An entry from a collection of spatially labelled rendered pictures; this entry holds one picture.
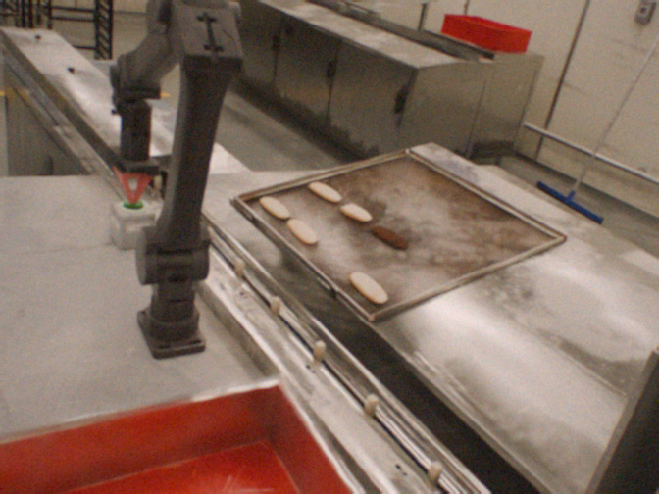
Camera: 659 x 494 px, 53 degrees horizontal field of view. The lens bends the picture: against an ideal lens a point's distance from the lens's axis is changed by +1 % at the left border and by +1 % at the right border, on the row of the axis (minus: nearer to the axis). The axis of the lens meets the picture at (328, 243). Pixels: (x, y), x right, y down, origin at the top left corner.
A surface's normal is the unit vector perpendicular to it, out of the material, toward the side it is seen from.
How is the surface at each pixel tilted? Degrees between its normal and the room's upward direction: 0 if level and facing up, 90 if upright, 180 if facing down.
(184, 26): 37
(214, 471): 0
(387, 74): 90
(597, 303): 10
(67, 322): 0
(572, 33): 90
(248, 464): 0
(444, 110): 90
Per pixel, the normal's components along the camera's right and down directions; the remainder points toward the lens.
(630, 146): -0.82, 0.13
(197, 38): 0.39, -0.43
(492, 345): 0.02, -0.85
